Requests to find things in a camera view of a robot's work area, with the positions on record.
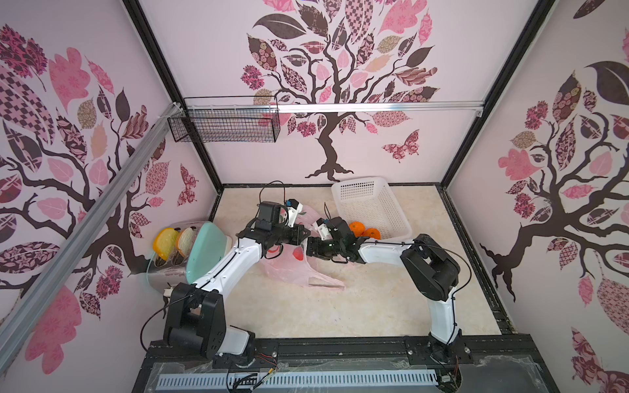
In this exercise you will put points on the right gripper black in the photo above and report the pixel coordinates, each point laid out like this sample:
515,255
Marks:
314,246

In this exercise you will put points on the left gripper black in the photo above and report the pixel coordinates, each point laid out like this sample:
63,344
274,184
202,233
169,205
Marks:
296,238

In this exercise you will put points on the pink printed plastic bag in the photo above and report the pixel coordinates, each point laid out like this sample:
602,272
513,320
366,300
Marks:
290,265

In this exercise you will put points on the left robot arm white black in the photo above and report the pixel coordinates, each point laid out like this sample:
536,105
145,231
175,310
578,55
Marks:
195,321

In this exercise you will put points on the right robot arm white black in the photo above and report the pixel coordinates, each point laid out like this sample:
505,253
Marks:
431,268

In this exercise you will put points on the white perforated plastic basket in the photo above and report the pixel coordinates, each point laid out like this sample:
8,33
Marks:
372,202

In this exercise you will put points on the mint green cutting board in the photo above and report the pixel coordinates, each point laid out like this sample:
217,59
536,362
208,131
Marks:
211,245

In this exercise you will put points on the pale bread slice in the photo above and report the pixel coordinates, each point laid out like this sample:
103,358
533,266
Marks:
185,241

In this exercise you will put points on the yellow toast slice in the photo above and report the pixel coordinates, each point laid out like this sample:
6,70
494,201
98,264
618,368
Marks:
165,243

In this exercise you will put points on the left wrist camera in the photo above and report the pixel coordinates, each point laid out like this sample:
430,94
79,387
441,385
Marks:
294,210

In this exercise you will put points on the black wire wall basket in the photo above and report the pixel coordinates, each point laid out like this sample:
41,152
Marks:
227,119

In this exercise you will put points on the white slotted cable duct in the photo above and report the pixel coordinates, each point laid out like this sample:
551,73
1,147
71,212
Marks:
294,380

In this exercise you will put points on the aluminium rail back wall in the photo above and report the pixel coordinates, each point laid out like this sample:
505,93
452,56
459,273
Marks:
346,107

